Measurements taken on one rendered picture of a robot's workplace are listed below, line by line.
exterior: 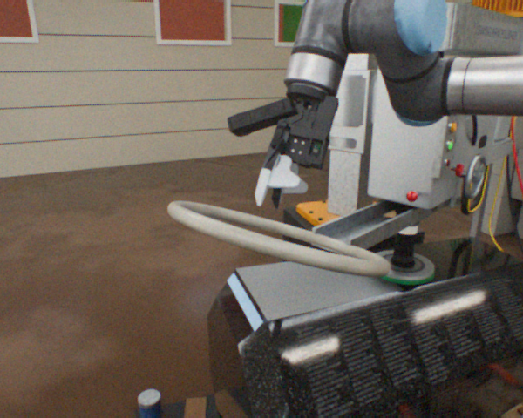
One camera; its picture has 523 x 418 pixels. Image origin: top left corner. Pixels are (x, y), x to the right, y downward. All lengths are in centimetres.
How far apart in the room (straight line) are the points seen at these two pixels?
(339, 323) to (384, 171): 50
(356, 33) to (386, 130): 72
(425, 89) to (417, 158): 62
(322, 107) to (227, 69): 693
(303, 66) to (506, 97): 29
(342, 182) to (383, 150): 98
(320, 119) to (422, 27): 19
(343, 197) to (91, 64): 542
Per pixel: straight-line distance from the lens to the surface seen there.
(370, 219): 137
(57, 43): 713
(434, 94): 72
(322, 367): 131
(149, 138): 732
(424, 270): 153
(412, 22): 64
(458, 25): 132
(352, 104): 217
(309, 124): 69
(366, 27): 66
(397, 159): 136
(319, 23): 70
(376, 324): 142
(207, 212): 105
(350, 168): 229
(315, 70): 68
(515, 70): 71
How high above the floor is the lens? 159
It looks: 20 degrees down
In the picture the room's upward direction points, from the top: straight up
